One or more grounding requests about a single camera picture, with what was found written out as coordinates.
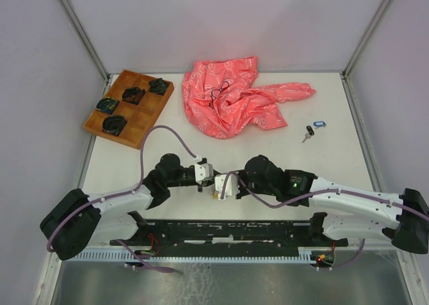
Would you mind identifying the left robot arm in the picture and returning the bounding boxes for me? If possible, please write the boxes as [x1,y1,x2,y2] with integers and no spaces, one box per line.
[40,154,219,260]

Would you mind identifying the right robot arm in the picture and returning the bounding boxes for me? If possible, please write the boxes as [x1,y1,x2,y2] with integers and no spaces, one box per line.
[238,155,428,255]

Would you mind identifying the key with black head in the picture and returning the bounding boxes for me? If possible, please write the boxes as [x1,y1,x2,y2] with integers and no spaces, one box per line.
[302,125,314,143]

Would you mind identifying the pink patterned cloth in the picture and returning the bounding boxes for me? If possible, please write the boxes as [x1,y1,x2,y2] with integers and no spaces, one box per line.
[182,56,316,139]

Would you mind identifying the blue key tag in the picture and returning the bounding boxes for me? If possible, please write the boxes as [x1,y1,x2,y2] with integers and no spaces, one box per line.
[313,121,326,129]

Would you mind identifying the eyeglasses on cloth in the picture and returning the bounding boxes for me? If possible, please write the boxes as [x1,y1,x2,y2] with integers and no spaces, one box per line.
[208,80,230,109]

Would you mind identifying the wooden compartment tray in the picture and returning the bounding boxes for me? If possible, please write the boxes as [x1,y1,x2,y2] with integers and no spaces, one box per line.
[83,70,174,149]

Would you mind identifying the dark rolled item top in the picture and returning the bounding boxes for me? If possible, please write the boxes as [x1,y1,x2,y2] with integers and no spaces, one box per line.
[148,78,170,96]

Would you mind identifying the dark rolled item bottom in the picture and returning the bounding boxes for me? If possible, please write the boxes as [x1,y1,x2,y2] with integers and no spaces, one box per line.
[102,115,127,137]

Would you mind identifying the dark rolled item middle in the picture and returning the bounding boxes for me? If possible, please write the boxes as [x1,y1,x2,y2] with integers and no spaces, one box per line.
[122,87,146,105]

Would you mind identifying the dark green rolled item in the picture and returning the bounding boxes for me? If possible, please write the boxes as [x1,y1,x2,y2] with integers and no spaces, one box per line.
[95,97,119,115]

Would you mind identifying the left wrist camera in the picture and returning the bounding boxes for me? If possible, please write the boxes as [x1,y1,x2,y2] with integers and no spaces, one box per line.
[194,156,215,184]

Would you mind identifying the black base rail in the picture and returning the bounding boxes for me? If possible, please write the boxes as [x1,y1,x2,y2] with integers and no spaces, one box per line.
[123,217,349,255]

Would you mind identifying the white cable duct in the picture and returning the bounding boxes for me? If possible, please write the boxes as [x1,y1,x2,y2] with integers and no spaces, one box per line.
[71,243,325,264]

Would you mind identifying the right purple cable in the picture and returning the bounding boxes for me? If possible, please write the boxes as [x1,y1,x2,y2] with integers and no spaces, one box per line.
[219,171,429,271]

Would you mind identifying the left aluminium frame post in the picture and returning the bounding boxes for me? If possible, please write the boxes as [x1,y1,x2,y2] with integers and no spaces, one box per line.
[58,0,110,80]

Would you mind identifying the aluminium frame post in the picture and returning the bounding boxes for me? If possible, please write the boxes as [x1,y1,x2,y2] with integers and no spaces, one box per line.
[58,0,110,80]
[342,0,394,78]

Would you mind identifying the right aluminium frame post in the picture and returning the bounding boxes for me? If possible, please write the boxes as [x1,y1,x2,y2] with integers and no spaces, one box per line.
[342,0,394,78]

